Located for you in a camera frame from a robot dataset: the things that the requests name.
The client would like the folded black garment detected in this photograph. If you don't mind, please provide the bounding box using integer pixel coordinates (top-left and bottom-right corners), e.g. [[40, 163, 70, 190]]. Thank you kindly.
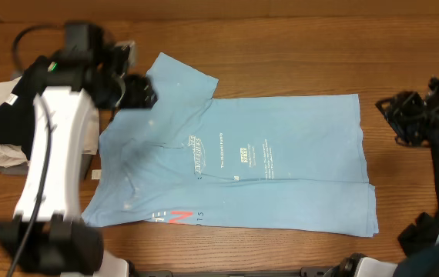
[[0, 55, 51, 160]]

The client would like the black garment at right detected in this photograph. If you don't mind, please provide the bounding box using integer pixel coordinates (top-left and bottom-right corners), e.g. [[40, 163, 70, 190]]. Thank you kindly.
[[397, 146, 439, 257]]

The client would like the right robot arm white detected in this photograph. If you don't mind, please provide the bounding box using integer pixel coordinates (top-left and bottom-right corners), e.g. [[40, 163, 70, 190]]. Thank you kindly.
[[324, 77, 439, 277]]

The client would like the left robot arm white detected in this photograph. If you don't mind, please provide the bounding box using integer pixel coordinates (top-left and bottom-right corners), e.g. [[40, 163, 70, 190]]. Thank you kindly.
[[0, 22, 157, 277]]

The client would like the light blue t-shirt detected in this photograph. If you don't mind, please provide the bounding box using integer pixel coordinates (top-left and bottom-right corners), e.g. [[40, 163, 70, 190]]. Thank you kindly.
[[82, 54, 379, 237]]

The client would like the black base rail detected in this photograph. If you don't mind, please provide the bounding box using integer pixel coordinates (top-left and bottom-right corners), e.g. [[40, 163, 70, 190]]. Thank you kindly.
[[130, 266, 330, 277]]

